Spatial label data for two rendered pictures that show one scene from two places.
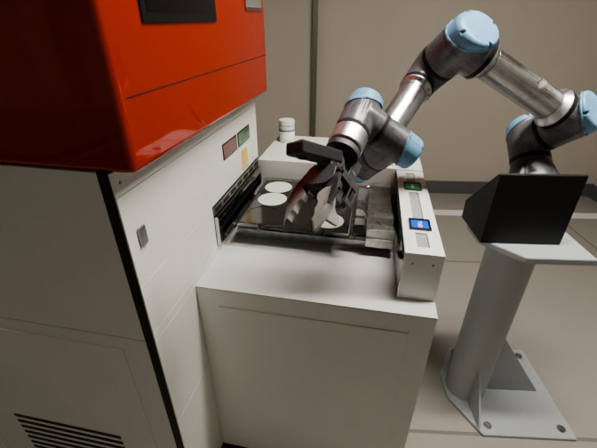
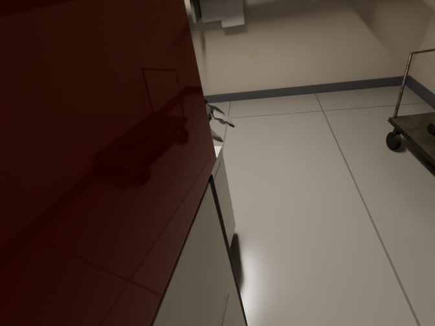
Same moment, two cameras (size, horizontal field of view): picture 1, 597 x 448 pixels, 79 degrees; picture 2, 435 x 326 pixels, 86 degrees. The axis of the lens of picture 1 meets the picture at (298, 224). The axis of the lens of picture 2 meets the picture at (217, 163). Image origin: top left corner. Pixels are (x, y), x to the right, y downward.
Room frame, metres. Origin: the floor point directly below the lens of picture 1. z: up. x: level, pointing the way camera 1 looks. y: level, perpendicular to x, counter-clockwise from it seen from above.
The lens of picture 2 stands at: (0.47, 0.70, 1.57)
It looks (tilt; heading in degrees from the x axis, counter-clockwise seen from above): 40 degrees down; 281
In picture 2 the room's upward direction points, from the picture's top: 12 degrees counter-clockwise
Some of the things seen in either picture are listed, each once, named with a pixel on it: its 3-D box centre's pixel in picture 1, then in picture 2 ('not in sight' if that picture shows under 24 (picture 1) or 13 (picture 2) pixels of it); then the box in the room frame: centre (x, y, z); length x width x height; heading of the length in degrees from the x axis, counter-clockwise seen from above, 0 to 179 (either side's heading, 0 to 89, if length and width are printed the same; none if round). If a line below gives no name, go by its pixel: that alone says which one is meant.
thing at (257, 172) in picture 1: (242, 200); not in sight; (1.14, 0.20, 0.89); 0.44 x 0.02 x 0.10; 169
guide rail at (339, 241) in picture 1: (313, 237); not in sight; (0.98, -0.05, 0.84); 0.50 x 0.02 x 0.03; 79
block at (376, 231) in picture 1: (379, 231); not in sight; (0.92, -0.24, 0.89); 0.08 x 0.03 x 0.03; 79
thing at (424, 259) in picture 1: (411, 223); not in sight; (0.98, -0.35, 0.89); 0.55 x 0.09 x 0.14; 169
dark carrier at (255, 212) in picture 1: (301, 203); not in sight; (1.11, -0.01, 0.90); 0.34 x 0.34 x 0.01; 79
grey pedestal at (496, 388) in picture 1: (513, 322); not in sight; (1.04, -0.85, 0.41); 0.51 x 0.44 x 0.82; 87
